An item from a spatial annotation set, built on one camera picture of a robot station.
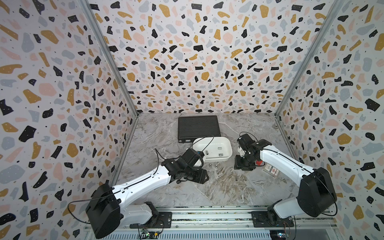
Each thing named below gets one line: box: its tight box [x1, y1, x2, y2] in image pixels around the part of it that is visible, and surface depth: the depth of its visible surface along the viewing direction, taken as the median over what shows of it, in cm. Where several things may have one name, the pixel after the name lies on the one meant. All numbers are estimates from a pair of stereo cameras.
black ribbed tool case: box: [177, 115, 221, 143], surface depth 111 cm
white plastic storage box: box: [192, 136, 233, 163], surface depth 102 cm
